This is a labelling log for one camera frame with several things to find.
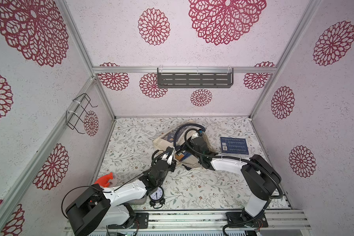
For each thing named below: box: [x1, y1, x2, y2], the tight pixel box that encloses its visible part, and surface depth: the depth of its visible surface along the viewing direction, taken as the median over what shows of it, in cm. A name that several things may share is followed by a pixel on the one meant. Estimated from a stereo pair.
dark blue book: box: [220, 136, 250, 155], surface depth 105 cm
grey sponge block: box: [124, 196, 148, 206], surface depth 79 cm
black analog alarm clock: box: [148, 186, 166, 209], surface depth 80 cm
